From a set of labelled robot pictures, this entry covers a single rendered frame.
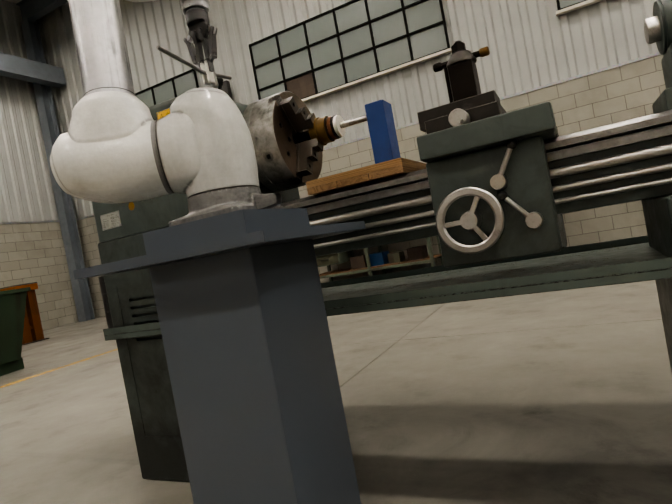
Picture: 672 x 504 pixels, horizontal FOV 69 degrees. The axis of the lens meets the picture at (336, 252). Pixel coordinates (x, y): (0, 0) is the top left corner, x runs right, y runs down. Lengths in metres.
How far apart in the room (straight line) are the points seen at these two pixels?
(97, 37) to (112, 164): 0.28
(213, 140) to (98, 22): 0.35
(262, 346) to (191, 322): 0.16
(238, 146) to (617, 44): 7.55
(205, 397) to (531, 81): 7.60
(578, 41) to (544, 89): 0.76
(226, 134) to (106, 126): 0.23
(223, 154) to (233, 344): 0.37
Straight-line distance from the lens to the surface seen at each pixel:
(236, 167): 1.02
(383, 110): 1.54
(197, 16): 1.83
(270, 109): 1.60
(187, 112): 1.05
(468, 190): 1.18
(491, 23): 8.51
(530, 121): 1.17
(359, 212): 1.41
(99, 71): 1.15
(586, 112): 8.05
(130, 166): 1.04
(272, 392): 0.93
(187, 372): 1.04
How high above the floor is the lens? 0.71
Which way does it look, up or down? 1 degrees down
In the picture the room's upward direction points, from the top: 10 degrees counter-clockwise
